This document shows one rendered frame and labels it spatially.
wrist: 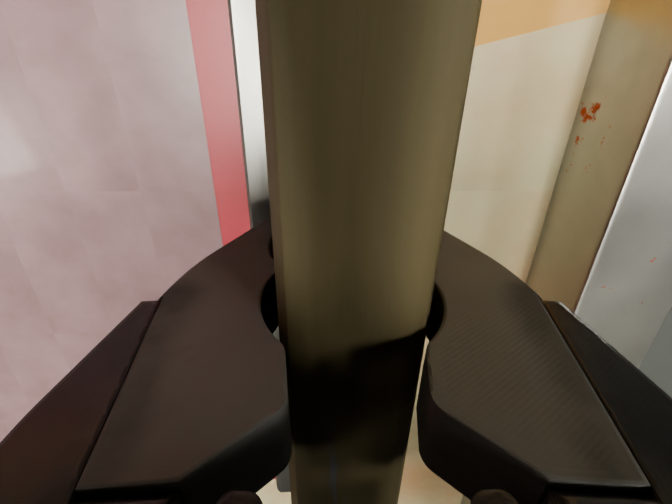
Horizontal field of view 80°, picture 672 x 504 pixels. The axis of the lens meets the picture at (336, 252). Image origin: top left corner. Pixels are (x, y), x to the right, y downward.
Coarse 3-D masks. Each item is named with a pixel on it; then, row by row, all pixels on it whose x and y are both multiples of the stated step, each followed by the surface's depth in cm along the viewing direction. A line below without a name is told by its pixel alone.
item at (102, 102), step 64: (0, 0) 13; (64, 0) 13; (128, 0) 13; (192, 0) 13; (0, 64) 14; (64, 64) 14; (128, 64) 14; (192, 64) 14; (0, 128) 15; (64, 128) 15; (128, 128) 15; (192, 128) 15
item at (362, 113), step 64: (256, 0) 5; (320, 0) 5; (384, 0) 5; (448, 0) 5; (320, 64) 5; (384, 64) 5; (448, 64) 5; (320, 128) 6; (384, 128) 6; (448, 128) 6; (320, 192) 6; (384, 192) 6; (448, 192) 7; (320, 256) 7; (384, 256) 7; (320, 320) 7; (384, 320) 7; (320, 384) 8; (384, 384) 8; (320, 448) 9; (384, 448) 9
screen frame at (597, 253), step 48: (624, 0) 13; (624, 48) 13; (624, 96) 13; (576, 144) 15; (624, 144) 13; (576, 192) 15; (624, 192) 13; (576, 240) 15; (624, 240) 14; (576, 288) 15; (624, 288) 15; (624, 336) 16
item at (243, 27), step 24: (240, 0) 10; (240, 24) 10; (240, 48) 11; (240, 72) 11; (240, 96) 11; (240, 120) 12; (264, 144) 12; (264, 168) 12; (264, 192) 13; (264, 216) 13; (288, 480) 21
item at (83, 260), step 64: (0, 192) 16; (64, 192) 16; (128, 192) 16; (192, 192) 16; (0, 256) 18; (64, 256) 18; (128, 256) 18; (192, 256) 18; (0, 320) 20; (64, 320) 20; (0, 384) 22
